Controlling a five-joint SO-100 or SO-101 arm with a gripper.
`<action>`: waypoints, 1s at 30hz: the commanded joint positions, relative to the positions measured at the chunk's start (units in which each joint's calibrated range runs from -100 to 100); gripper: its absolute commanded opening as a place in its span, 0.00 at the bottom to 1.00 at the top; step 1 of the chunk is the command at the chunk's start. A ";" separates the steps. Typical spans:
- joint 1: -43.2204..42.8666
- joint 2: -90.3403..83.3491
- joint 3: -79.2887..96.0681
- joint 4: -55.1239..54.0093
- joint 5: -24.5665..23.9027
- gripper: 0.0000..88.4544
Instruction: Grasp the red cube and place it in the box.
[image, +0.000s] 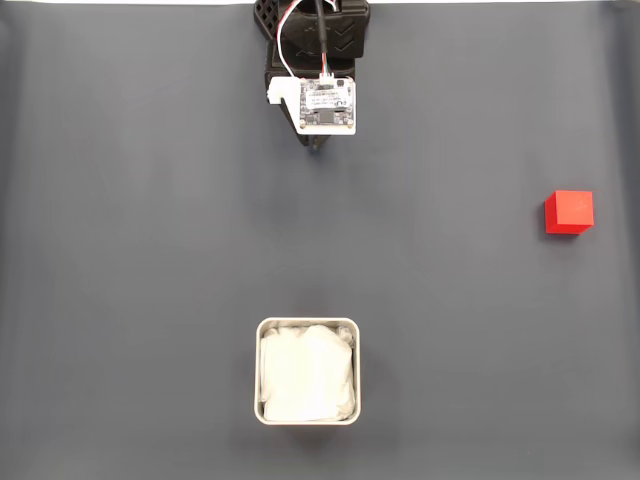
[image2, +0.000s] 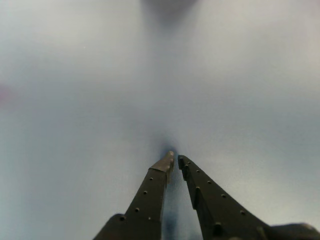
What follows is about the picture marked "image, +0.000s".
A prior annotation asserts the red cube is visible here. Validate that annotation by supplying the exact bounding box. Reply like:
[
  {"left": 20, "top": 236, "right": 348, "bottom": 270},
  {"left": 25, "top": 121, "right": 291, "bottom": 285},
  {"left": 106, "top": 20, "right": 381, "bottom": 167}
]
[{"left": 543, "top": 189, "right": 595, "bottom": 235}]

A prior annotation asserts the white square metal box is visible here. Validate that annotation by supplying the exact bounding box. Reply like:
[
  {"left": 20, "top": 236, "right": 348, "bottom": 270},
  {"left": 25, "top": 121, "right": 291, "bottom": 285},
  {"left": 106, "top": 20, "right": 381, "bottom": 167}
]
[{"left": 253, "top": 316, "right": 362, "bottom": 427}]

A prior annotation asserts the dark grey table mat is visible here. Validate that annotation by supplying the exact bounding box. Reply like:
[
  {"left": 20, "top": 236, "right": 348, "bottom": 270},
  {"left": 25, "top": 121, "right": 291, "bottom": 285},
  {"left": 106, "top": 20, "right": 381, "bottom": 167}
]
[{"left": 0, "top": 2, "right": 640, "bottom": 480}]

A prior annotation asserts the white crumpled cloth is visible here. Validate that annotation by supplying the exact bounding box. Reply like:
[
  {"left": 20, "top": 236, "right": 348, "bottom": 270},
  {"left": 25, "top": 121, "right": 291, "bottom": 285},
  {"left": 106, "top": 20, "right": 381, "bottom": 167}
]
[{"left": 259, "top": 323, "right": 357, "bottom": 422}]

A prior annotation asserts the red white servo wire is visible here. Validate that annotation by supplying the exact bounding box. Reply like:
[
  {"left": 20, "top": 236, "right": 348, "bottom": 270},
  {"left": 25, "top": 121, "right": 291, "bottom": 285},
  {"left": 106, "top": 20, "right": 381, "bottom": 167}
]
[{"left": 275, "top": 0, "right": 307, "bottom": 82}]

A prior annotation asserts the white wrist camera board mount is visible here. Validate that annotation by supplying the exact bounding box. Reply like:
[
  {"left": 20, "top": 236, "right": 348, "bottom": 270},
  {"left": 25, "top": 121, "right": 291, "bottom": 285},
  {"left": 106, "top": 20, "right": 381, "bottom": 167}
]
[{"left": 267, "top": 74, "right": 358, "bottom": 137}]

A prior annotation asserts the black camera cable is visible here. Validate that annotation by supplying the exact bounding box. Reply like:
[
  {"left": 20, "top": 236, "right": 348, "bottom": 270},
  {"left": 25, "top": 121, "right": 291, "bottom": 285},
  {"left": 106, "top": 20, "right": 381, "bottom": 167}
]
[{"left": 313, "top": 0, "right": 333, "bottom": 81}]

